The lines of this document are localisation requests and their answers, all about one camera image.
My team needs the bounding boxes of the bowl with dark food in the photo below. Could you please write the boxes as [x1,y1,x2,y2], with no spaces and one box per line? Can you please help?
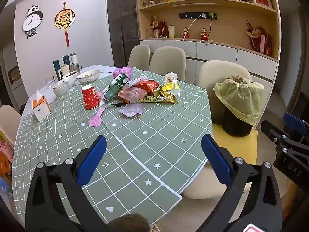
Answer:
[62,71,80,87]

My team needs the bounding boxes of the orange white tissue box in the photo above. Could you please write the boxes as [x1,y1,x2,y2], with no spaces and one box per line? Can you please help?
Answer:
[32,90,52,122]

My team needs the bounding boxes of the beige chair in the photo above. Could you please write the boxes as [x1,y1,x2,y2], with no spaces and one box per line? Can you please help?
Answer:
[149,46,187,83]
[185,60,259,200]
[127,45,150,69]
[0,105,22,148]

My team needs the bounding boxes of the pink toy box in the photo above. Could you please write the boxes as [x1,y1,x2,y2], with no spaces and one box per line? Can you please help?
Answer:
[113,66,132,81]

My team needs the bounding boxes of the red snack packet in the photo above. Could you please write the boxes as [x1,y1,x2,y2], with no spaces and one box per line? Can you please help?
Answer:
[135,80,160,95]

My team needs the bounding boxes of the colourful packets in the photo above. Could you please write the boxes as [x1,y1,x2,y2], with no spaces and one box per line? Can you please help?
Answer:
[0,130,15,194]

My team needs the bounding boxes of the green white snack packet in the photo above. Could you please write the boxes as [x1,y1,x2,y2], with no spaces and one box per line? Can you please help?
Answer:
[98,73,129,107]

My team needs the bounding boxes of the gold snack wrapper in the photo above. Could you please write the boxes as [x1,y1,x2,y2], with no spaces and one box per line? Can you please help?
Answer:
[158,88,178,105]

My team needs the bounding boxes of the black power strip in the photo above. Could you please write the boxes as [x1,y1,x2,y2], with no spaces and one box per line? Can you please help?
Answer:
[179,12,217,20]

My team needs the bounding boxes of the flower decoration with beads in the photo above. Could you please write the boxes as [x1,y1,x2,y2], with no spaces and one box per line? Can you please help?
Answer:
[246,20,272,54]

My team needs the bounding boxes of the orange pink snack packet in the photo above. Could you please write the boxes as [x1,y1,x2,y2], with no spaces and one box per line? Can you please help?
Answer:
[117,87,150,103]

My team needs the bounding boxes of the wooden wall shelf cabinet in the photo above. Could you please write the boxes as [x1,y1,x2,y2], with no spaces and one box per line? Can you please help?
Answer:
[135,0,283,85]

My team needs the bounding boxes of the white cable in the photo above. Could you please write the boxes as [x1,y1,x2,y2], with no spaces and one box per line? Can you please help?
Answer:
[183,14,205,44]

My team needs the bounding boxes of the long label snack packet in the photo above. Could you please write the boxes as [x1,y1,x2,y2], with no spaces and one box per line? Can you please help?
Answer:
[138,95,169,102]

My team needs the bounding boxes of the black waste bin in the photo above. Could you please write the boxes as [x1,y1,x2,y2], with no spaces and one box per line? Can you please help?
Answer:
[222,105,253,137]

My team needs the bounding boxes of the yellow white toy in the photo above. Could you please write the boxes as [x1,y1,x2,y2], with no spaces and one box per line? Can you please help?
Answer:
[164,72,181,96]

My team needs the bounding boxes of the black cable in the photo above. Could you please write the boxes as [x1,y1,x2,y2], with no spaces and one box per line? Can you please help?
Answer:
[206,18,214,46]

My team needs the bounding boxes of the small framed picture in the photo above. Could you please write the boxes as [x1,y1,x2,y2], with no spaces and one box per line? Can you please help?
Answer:
[7,65,21,85]

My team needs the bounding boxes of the yellow plastic bin bag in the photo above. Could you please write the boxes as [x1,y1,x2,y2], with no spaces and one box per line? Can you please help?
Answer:
[213,75,265,126]

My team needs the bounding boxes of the small pale bowl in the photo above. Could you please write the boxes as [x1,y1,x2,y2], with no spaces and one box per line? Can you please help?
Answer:
[52,81,69,96]

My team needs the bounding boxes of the pink plastic spoon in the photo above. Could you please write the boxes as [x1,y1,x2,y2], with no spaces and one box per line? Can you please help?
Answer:
[88,107,105,127]

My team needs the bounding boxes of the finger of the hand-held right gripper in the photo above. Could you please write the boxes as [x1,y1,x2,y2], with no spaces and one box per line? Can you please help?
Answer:
[261,120,294,154]
[283,112,309,146]

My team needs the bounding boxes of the dark teal bottle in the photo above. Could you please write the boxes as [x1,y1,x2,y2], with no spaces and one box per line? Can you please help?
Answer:
[53,60,61,80]

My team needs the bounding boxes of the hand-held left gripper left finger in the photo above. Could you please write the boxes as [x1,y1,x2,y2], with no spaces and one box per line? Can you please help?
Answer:
[25,135,114,232]

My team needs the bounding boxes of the red paper cup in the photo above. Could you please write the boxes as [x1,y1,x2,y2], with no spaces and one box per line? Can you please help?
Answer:
[81,84,100,110]

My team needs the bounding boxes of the panda wall clock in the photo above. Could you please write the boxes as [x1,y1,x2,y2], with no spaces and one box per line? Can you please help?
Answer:
[22,4,44,39]

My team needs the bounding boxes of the yellow seat cushion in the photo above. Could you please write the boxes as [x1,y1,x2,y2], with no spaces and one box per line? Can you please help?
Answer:
[212,123,258,165]

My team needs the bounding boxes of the red gold wall ornament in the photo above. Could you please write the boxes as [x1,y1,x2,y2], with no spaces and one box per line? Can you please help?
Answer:
[54,2,74,47]

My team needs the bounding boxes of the flower decoration with red bag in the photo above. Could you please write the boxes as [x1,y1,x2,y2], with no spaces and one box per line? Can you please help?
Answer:
[151,16,168,38]

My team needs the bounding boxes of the clear plastic wrapper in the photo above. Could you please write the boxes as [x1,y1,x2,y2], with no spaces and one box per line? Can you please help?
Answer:
[128,76,148,87]

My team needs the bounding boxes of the dark glass cabinet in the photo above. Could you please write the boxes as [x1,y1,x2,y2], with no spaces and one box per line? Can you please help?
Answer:
[106,0,139,68]

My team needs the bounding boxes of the large patterned bowl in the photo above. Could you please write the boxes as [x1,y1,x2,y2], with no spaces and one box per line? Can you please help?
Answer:
[76,69,101,85]

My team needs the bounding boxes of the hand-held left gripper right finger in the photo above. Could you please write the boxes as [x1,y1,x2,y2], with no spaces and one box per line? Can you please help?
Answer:
[193,134,283,232]

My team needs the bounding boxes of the green checked tablecloth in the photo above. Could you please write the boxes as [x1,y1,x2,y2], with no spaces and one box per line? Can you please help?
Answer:
[12,67,214,225]

